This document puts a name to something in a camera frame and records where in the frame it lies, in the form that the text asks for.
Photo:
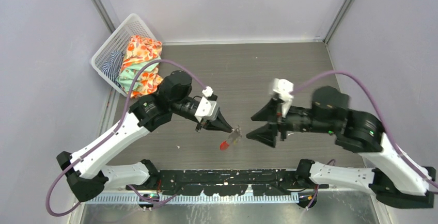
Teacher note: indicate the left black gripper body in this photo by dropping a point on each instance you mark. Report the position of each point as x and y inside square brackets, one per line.
[203, 123]

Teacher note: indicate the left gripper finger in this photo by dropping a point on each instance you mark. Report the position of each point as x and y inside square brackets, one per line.
[220, 117]
[218, 126]

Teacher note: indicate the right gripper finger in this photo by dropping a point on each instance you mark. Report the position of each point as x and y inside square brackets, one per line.
[268, 112]
[266, 134]

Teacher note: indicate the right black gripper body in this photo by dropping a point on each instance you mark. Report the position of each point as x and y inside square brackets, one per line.
[284, 120]

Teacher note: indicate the red handled metal keyring holder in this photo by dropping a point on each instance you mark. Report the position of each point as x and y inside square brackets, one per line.
[233, 138]

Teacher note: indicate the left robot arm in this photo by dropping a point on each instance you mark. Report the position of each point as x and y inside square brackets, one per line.
[86, 170]

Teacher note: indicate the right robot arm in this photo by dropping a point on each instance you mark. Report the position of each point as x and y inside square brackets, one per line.
[391, 180]

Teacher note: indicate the mint green cloth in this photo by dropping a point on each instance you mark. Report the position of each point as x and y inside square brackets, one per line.
[130, 69]

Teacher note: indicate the orange floral cloth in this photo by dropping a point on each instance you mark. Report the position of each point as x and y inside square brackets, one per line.
[146, 49]

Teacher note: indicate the blue striped cloth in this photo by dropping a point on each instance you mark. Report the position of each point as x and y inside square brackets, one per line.
[111, 68]

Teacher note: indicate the white plastic basket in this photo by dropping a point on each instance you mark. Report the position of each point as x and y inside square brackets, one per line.
[118, 41]

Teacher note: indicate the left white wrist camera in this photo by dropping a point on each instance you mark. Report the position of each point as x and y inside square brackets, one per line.
[208, 107]

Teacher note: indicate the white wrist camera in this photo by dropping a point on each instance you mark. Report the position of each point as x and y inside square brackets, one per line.
[208, 107]
[282, 89]

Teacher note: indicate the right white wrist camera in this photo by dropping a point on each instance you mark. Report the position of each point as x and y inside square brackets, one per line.
[282, 89]

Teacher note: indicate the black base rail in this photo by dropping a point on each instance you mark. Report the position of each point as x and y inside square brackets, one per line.
[262, 182]

